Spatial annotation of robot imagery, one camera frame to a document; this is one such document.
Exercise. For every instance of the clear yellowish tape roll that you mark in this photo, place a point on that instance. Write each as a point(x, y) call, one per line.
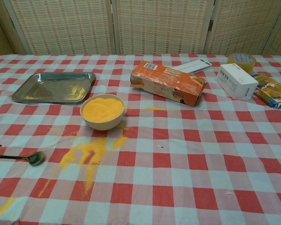
point(248, 66)

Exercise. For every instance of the rectangular steel tray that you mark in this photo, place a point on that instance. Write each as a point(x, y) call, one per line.
point(49, 86)

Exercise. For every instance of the long flat white box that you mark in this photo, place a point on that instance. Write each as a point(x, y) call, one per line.
point(189, 64)
point(200, 68)

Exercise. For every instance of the red white checked tablecloth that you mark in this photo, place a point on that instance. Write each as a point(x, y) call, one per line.
point(178, 164)

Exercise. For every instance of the yellow bowl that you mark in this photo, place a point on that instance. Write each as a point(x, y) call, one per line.
point(103, 110)

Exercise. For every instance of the small white cardboard box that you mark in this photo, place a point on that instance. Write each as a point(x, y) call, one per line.
point(236, 79)

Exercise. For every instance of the orange cardboard carton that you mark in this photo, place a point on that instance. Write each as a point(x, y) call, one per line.
point(168, 82)

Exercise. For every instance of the yellow powder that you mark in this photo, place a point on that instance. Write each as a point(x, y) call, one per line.
point(93, 145)

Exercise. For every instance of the colourful crayon box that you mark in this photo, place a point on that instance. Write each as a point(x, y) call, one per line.
point(274, 91)

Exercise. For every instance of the dark metal spoon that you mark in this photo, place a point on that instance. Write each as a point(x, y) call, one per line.
point(38, 159)

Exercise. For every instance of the woven folding screen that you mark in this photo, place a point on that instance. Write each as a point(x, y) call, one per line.
point(154, 23)

